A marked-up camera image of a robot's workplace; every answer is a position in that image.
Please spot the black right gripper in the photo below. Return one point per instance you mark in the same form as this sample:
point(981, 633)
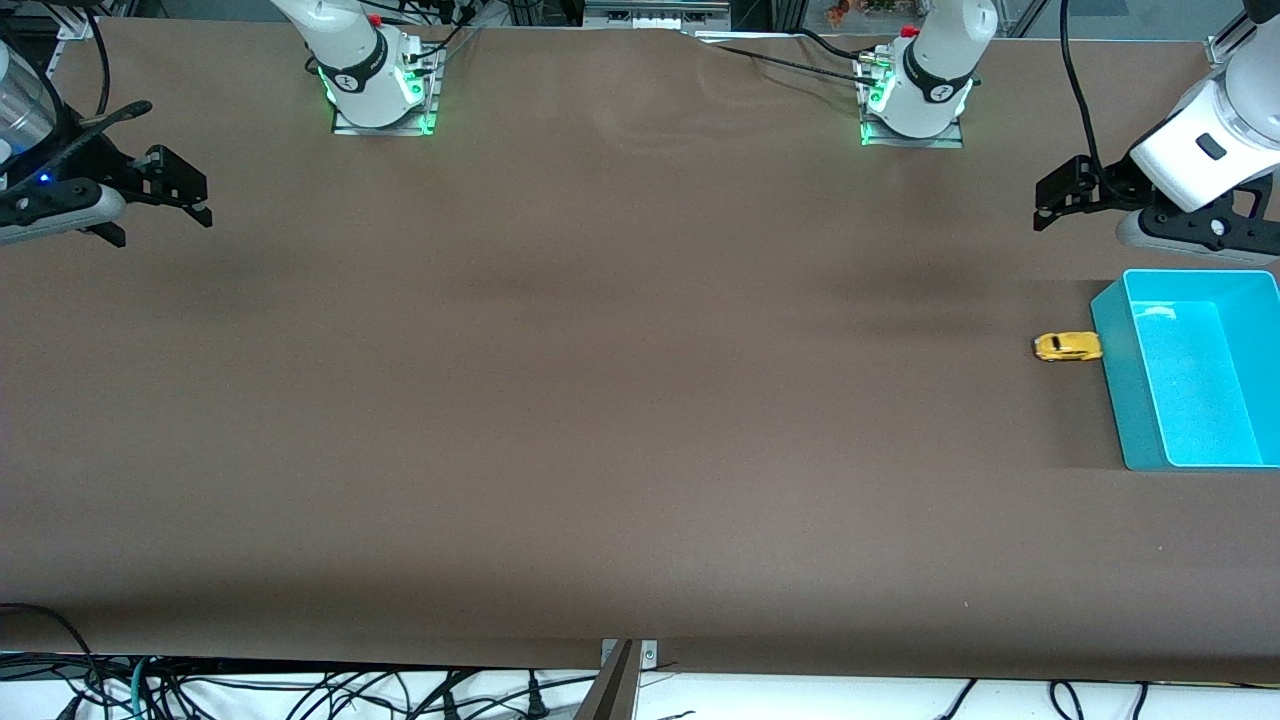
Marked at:
point(112, 172)

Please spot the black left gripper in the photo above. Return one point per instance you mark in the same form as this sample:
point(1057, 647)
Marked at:
point(1108, 186)

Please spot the yellow beetle toy car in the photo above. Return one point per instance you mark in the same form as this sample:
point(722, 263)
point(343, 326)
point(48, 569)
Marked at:
point(1068, 347)

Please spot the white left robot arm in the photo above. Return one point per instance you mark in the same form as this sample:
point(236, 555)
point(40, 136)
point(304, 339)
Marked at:
point(935, 60)

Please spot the teal plastic bin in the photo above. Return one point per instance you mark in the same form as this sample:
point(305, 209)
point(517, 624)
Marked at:
point(1200, 380)

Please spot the brown table cover sheet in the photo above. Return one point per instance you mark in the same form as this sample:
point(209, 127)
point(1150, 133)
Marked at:
point(640, 300)

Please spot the grey equipment box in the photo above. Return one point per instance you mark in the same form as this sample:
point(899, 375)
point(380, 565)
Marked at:
point(650, 15)

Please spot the brown slanted bar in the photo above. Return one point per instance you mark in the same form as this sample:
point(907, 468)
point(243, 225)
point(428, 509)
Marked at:
point(610, 695)

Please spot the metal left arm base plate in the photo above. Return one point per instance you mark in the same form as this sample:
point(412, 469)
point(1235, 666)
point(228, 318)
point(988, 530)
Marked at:
point(940, 142)

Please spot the black right camera mount bracket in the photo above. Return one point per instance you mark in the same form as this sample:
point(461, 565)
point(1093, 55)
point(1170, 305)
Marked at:
point(40, 205)

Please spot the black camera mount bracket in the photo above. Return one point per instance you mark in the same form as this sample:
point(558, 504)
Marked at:
point(1237, 230)
point(40, 205)

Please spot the black left camera mount bracket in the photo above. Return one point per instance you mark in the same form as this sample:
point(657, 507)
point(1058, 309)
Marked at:
point(1237, 230)

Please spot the slanted aluminium frame strut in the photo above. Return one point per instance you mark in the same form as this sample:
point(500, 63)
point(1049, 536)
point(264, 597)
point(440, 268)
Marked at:
point(1025, 15)

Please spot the aluminium frame rail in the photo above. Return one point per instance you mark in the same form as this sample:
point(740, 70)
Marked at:
point(78, 25)

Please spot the aluminium frame corner profile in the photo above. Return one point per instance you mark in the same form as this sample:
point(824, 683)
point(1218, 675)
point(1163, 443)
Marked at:
point(1225, 40)

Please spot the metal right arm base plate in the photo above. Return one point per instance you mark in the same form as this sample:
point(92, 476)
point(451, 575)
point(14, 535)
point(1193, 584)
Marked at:
point(433, 100)

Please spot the aluminium frame post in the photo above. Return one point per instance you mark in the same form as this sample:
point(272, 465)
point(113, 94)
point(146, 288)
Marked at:
point(788, 12)

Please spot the small metal edge bracket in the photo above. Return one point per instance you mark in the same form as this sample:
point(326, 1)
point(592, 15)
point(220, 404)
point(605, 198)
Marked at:
point(650, 655)

